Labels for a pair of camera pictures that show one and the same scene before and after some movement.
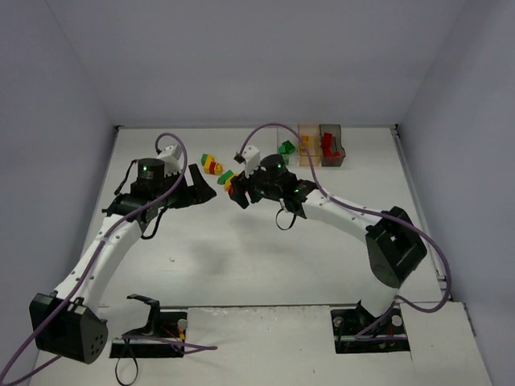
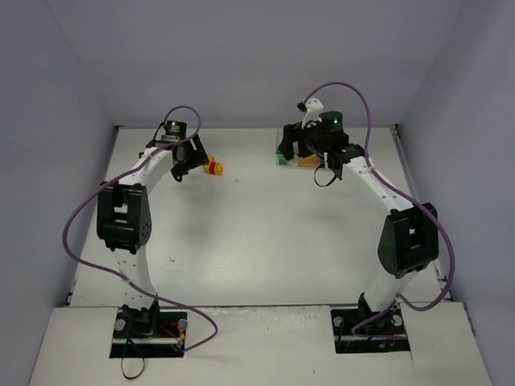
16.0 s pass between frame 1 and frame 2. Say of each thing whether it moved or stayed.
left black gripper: moved
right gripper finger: moved
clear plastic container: stayed
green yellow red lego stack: stayed
